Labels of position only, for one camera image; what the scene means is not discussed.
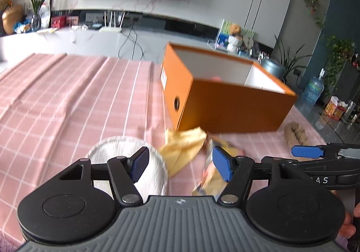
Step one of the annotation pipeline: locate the red gift bag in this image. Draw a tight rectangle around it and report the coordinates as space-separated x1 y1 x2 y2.
324 96 348 121

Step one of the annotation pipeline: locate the orange cardboard box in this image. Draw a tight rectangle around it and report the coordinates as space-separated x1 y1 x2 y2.
160 41 298 134

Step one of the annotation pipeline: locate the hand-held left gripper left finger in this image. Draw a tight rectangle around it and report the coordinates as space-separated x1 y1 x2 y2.
58 146 150 208

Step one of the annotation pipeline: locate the purple rug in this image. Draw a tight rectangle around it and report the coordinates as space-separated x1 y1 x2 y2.
0 229 23 252

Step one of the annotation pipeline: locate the blue snack bag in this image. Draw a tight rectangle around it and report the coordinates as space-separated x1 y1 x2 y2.
14 21 32 33

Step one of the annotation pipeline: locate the round hand fan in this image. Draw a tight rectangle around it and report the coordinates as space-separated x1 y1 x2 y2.
242 34 255 50

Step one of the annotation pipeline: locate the blue water bottle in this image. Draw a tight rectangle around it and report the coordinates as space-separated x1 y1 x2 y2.
301 68 326 106

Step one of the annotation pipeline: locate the long-leaf potted plant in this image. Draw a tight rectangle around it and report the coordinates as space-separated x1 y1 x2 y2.
274 34 313 84

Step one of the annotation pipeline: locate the pink checked tablecloth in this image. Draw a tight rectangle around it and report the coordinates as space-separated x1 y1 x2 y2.
0 53 333 245

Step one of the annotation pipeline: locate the dark cabinet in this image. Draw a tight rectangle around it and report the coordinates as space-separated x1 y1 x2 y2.
344 58 360 118

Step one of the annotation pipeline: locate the green plant in glass vase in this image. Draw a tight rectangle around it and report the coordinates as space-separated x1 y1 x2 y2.
22 0 60 32

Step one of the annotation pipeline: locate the tall leafy plant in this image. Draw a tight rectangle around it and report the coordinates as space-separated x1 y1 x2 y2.
323 34 356 98

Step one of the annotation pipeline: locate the white round plush pad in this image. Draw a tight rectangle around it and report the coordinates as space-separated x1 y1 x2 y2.
85 136 169 203

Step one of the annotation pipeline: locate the grey trash can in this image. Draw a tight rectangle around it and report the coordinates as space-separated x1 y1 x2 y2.
260 58 286 80

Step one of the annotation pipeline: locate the hanging vine plant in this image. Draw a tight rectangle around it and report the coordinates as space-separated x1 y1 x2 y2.
299 0 327 29

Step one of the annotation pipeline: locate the person's right hand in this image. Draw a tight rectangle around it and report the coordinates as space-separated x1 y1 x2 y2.
339 203 360 245

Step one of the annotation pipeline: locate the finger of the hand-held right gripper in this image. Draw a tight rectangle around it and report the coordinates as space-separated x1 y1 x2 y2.
291 143 360 159
281 159 319 175

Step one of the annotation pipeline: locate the black cable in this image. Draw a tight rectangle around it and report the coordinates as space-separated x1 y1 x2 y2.
118 27 144 60

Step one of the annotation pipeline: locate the white marble tv console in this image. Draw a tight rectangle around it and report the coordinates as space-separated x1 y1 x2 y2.
0 25 226 63

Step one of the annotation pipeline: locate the teddy bear in white pot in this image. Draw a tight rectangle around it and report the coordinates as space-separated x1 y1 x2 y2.
227 35 243 53

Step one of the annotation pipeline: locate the golden vase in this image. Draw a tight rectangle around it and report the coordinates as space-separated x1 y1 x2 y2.
1 4 25 35

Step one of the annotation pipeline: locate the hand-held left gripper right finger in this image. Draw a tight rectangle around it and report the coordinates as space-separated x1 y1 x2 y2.
212 145 282 208

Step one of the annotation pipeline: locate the white router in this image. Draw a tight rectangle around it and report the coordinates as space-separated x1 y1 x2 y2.
99 11 125 33

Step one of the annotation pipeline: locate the green and blue painting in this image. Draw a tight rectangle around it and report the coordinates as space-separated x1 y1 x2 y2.
216 19 255 50

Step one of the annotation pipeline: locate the beige braided slipper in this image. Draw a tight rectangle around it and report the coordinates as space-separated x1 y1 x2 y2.
283 122 310 147

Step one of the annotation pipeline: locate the red box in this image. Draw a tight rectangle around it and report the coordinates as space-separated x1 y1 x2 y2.
51 16 67 28

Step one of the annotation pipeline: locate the clear plastic packet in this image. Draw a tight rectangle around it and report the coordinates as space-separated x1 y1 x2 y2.
192 139 246 196

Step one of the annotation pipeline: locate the yellow cloth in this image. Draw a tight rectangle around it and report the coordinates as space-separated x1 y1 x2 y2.
159 127 207 178

